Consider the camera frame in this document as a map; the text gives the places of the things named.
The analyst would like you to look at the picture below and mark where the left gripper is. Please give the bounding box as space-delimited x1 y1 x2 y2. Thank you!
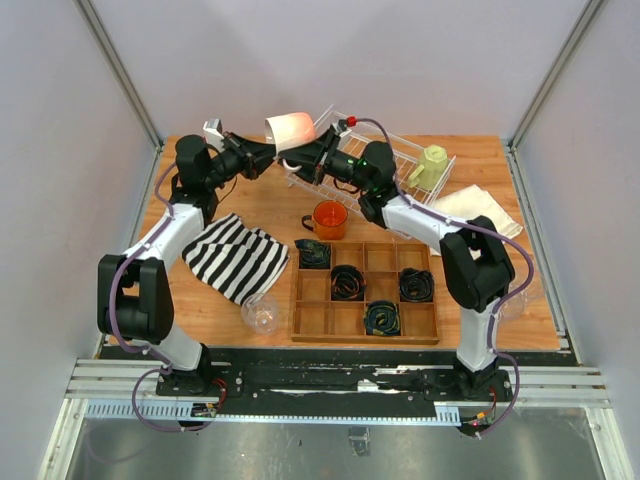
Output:
205 132 286 190

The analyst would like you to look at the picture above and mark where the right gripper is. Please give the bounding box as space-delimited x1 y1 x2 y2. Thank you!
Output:
277 130 371 193

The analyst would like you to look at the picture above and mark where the pink white mug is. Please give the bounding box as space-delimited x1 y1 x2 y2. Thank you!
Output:
264 112 316 173

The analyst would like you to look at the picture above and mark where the orange enamel mug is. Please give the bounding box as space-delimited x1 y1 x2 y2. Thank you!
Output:
301 200 348 241

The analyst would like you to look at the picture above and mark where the yellow-green mug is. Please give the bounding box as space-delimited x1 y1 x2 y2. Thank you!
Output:
407 145 449 191

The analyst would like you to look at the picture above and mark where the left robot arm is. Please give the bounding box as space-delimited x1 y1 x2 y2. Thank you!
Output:
97 132 276 396

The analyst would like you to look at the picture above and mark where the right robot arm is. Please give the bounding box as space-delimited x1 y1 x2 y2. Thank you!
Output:
274 126 515 400

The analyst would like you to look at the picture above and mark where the rolled belt top left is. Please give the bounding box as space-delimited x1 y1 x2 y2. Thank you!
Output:
294 239 331 270

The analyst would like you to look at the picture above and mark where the rolled belt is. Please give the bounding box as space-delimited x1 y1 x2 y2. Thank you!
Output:
294 239 331 270
363 300 401 337
398 268 435 303
331 264 367 301

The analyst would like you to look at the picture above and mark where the black white striped cloth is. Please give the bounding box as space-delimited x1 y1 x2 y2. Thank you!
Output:
182 213 289 305

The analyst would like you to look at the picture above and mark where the rolled belt middle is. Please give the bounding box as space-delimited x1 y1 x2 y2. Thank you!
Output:
331 264 367 301

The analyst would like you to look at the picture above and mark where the clear plastic cup left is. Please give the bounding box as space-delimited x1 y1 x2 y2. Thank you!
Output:
241 293 279 335

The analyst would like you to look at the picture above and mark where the clear plastic cup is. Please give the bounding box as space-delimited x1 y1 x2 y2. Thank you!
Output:
498 263 545 322
241 293 279 335

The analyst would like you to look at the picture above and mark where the rolled belt right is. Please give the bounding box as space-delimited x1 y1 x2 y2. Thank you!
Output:
398 268 435 303

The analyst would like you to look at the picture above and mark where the cream folded cloth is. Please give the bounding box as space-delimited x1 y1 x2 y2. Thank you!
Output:
433 184 523 239

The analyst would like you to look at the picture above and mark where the rolled belt bottom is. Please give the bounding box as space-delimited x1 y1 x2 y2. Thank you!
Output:
363 300 401 337

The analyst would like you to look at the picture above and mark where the clear plastic cup right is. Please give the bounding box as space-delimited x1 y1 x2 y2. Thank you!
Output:
498 263 545 322

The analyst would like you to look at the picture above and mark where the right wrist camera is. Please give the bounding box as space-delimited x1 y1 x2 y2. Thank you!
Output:
333 116 357 138

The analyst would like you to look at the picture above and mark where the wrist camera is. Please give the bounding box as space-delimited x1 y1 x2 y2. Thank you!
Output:
333 116 357 138
202 118 224 150

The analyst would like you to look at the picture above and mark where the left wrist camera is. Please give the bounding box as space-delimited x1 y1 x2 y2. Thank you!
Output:
202 118 224 150

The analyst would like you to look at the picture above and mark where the white wire dish rack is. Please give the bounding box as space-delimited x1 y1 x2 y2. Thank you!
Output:
284 103 457 242

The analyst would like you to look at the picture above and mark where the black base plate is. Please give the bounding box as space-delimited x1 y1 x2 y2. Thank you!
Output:
156 348 515 419

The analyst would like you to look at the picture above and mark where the aluminium rail frame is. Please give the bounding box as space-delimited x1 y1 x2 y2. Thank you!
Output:
38 347 634 479

